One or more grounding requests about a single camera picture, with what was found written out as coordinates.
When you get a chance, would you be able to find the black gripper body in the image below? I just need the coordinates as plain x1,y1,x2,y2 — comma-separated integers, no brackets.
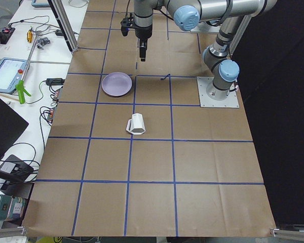
135,25,152,49

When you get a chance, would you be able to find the white faceted cup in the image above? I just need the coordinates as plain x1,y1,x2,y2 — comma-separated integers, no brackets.
126,113,145,135

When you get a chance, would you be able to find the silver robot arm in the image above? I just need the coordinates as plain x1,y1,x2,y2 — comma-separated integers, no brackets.
130,1,276,101

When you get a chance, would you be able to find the lavender round plate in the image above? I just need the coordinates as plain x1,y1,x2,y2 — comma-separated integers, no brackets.
102,72,132,97

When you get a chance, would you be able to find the brown paper table cover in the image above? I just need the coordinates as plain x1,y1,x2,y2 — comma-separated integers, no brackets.
23,1,275,237

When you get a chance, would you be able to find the yellow tool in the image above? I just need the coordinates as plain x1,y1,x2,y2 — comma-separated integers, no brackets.
26,30,33,43

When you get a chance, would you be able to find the teach pendant tablet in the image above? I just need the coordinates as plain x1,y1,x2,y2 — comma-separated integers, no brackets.
0,57,26,94

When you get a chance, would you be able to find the black monitor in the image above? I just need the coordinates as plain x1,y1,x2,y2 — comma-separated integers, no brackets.
0,99,28,159

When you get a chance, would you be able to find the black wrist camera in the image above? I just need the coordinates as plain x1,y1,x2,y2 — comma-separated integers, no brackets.
121,17,134,36

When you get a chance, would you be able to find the aluminium frame post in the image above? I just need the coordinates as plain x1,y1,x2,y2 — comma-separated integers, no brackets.
48,0,79,53

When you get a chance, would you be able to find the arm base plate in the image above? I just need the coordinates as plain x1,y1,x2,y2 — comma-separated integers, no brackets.
197,76,240,109

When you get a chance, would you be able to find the green handled grabber tool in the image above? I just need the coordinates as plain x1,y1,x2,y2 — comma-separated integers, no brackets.
15,31,40,104

